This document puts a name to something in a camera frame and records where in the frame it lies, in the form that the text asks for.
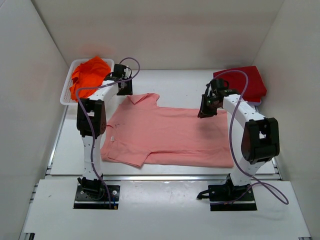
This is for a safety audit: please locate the pink polo shirt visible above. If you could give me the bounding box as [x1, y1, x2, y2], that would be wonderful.
[101, 93, 234, 168]

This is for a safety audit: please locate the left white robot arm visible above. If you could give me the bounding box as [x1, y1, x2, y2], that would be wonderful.
[73, 61, 135, 199]

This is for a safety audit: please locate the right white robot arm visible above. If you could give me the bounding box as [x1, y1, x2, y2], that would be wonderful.
[197, 78, 280, 200]

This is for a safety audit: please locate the folded red t shirt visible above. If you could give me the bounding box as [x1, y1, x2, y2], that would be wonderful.
[213, 66, 267, 102]

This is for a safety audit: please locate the orange t shirt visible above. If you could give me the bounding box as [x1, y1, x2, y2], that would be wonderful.
[69, 56, 111, 102]

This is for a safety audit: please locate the white tray under red shirt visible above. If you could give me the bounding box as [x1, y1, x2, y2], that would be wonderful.
[247, 100, 262, 106]

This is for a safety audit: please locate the white plastic basket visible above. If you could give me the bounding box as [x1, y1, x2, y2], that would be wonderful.
[60, 58, 118, 106]

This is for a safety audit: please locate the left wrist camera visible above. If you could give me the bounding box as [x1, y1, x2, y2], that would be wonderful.
[124, 66, 132, 79]

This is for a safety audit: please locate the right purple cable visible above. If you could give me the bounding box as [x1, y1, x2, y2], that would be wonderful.
[209, 69, 290, 206]

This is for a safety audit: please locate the purple cable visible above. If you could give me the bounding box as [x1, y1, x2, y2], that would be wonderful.
[75, 56, 141, 210]
[209, 69, 290, 206]

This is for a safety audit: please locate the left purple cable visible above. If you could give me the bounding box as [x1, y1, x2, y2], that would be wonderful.
[75, 56, 141, 210]

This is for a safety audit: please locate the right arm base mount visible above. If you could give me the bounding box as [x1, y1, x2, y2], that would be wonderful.
[196, 179, 258, 212]

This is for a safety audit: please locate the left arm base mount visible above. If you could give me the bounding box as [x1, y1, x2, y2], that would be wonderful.
[73, 177, 121, 210]

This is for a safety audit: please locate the aluminium table rail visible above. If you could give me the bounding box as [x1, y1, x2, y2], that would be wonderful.
[45, 173, 281, 181]

